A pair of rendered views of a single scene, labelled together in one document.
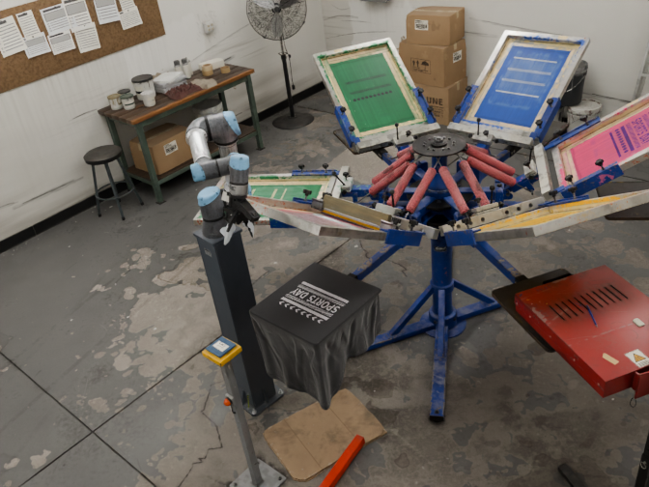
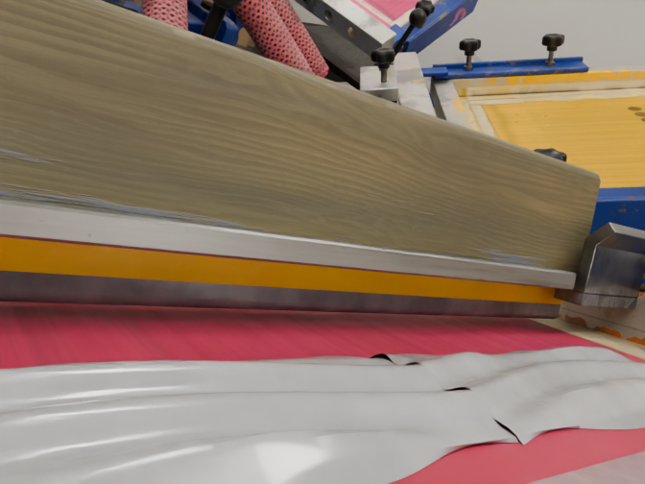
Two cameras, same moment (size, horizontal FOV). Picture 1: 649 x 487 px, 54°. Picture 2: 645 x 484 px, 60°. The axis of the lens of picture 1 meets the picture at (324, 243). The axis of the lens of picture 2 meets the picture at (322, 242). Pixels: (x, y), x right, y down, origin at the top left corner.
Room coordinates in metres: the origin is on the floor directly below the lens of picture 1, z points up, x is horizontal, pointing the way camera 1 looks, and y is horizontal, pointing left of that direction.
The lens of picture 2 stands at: (2.71, 0.06, 1.36)
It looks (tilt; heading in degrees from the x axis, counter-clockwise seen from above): 30 degrees down; 271
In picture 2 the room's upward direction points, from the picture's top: 33 degrees clockwise
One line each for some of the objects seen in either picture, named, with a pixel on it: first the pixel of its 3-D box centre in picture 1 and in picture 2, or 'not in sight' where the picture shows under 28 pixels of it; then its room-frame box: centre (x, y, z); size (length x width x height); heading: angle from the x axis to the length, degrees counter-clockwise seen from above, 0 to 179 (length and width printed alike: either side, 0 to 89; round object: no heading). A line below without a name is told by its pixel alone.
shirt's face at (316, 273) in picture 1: (315, 300); not in sight; (2.48, 0.08, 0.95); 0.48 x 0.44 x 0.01; 135
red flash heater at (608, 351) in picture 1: (606, 328); not in sight; (1.89, -1.07, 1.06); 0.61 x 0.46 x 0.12; 15
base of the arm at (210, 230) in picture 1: (215, 222); not in sight; (2.84, 0.53, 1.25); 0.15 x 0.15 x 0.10
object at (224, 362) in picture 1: (240, 420); not in sight; (2.21, 0.53, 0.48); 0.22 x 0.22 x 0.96; 45
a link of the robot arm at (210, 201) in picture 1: (211, 202); not in sight; (2.84, 0.53, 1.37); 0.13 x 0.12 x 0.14; 101
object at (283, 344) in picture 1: (289, 359); not in sight; (2.32, 0.25, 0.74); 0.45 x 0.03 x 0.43; 45
